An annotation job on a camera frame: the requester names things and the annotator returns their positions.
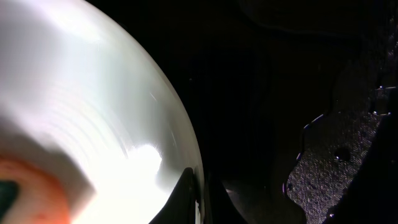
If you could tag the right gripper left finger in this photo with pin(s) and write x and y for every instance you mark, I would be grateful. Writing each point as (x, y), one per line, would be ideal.
(180, 208)

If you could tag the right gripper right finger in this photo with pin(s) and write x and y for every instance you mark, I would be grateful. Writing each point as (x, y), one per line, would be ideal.
(219, 208)

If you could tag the green yellow sponge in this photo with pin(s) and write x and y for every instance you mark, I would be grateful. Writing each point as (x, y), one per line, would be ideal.
(40, 200)

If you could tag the light blue plate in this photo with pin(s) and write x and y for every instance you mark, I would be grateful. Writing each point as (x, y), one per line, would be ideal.
(83, 100)

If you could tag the round black tray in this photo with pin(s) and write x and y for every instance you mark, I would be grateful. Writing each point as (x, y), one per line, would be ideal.
(294, 103)

